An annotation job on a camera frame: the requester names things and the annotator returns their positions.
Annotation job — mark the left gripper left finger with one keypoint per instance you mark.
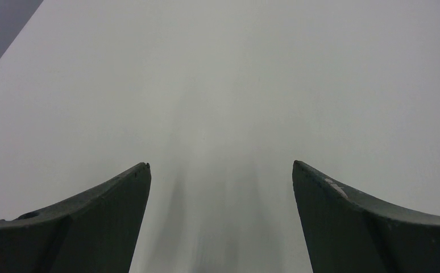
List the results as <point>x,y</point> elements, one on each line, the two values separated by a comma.
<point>93,231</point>

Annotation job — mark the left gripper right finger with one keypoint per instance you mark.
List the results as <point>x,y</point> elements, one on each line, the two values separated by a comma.
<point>347,230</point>

